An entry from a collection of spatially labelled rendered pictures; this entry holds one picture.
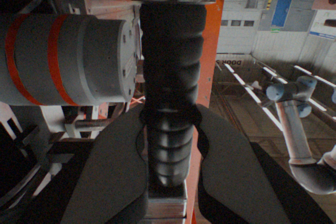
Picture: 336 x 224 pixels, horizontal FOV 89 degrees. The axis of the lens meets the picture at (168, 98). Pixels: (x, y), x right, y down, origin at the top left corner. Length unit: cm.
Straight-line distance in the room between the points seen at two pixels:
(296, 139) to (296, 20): 1494
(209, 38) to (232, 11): 1305
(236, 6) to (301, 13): 448
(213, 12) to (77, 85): 58
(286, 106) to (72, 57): 85
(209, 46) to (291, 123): 48
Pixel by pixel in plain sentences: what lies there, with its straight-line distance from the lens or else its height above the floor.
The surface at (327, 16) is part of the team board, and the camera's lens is 970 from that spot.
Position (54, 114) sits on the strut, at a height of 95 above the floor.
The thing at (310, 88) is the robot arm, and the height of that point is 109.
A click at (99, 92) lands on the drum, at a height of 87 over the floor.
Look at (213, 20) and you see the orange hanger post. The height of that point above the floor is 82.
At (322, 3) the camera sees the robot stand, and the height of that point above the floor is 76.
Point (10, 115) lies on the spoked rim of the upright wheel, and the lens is 47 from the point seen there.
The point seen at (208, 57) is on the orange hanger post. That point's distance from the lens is 75.
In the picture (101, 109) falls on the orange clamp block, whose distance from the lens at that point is 60.
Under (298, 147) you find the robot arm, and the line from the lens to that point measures 92.
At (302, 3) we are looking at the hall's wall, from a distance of 1573.
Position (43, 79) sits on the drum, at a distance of 27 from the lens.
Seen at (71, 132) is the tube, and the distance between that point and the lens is 42.
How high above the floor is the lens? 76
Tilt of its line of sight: 29 degrees up
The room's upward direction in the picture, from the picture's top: 179 degrees counter-clockwise
